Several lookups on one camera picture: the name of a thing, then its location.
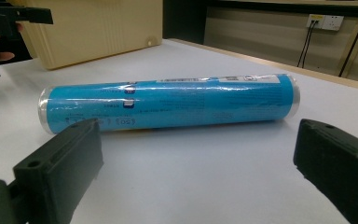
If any white wall socket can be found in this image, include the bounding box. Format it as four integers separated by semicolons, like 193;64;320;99
306;13;345;32

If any blue plastic-wrapped roll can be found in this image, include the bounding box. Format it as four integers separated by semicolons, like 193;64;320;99
37;73;301;135

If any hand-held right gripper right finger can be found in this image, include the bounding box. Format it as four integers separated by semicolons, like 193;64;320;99
293;118;358;224

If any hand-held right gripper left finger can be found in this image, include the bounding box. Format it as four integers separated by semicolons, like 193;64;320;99
12;118;104;224

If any black cable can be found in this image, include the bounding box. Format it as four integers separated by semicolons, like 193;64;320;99
337;17;358;78
296;20;315;68
300;20;319;69

